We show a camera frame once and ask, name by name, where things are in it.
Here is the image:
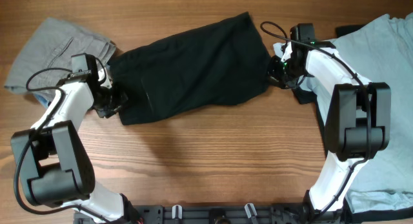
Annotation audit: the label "light blue t-shirt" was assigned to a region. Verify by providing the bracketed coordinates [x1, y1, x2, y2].
[272, 12, 413, 214]

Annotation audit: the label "black garment under pile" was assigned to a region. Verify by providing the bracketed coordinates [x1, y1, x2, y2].
[292, 25, 412, 223]

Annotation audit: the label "folded blue denim garment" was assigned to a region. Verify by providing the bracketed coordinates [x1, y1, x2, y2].
[34, 92, 54, 108]

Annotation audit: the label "black camera cable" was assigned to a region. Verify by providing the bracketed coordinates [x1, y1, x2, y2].
[12, 57, 110, 222]
[259, 21, 374, 218]

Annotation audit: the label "black shorts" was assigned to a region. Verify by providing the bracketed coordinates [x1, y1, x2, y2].
[110, 12, 270, 125]

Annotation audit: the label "right black camera cable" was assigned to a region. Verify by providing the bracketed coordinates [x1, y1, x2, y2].
[259, 21, 374, 218]

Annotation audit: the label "left black camera cable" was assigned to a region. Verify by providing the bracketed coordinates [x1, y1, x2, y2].
[12, 57, 110, 222]

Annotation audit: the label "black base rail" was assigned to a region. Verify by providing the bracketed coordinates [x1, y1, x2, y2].
[73, 203, 343, 224]

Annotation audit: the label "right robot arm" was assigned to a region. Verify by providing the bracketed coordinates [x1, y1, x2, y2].
[268, 23, 391, 223]

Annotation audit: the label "folded grey trousers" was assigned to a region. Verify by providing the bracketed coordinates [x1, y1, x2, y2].
[5, 17, 116, 94]

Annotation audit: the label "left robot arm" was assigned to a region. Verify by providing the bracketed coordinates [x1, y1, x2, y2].
[10, 54, 141, 223]

